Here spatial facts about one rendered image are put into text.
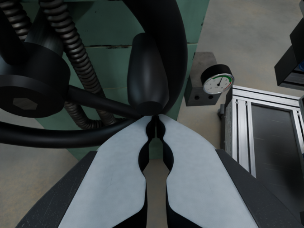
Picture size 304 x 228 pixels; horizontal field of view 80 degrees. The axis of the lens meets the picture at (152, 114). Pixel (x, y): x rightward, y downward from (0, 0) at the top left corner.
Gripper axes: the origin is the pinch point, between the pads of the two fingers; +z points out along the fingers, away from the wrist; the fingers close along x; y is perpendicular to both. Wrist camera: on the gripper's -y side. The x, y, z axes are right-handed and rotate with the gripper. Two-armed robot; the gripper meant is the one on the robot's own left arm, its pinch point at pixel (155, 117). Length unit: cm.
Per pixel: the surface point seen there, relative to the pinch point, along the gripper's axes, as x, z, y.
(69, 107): -13.9, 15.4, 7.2
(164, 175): 4, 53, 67
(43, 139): -16.1, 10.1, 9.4
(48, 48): -10.4, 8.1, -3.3
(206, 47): 41, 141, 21
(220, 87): 13.6, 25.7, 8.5
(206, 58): 13.4, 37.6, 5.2
